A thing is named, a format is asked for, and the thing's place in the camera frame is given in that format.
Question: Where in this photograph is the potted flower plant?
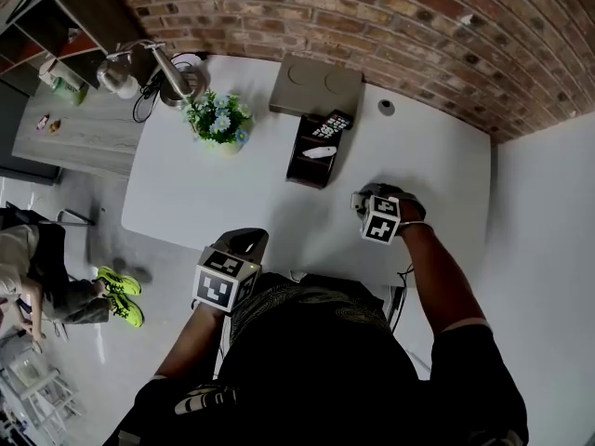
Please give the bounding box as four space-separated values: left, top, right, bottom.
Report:
184 89 255 157

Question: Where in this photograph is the black lamp cable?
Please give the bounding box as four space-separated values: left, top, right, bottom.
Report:
132 52 205 124

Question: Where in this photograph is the dark brown organizer box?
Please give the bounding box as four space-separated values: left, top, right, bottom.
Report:
285 109 354 190

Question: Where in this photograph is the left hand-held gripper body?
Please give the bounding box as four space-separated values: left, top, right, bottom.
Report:
192 243 262 313

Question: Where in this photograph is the person's black clothing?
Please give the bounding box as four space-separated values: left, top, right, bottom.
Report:
104 271 529 446

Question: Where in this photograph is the black remote control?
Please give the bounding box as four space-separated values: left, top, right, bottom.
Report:
311 109 354 141

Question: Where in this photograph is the person's right forearm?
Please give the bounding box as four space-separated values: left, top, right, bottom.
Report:
399 223 492 338

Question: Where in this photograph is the silver desk lamp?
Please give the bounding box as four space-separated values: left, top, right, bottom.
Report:
96 39 211 111

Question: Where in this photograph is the black office chair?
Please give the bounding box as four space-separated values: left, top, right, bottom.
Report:
0 202 94 296

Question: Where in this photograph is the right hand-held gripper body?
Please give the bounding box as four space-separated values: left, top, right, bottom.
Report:
350 191 402 246

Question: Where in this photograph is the grey shelf hutch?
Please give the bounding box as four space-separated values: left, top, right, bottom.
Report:
0 0 145 97

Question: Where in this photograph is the grey wooden desk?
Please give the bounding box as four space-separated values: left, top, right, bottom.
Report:
11 85 150 180

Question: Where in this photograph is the green bottle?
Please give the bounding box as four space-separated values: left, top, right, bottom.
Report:
50 76 89 106

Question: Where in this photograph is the white rack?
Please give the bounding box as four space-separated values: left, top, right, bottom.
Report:
0 341 85 446

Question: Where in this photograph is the person's left forearm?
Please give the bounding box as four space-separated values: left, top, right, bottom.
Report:
155 302 229 383

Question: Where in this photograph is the person's right hand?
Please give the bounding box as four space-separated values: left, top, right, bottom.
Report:
400 193 428 226

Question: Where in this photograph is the grey wireless charger pad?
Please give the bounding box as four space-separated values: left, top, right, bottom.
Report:
268 53 366 118

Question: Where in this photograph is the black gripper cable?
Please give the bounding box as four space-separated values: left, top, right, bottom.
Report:
388 262 415 334

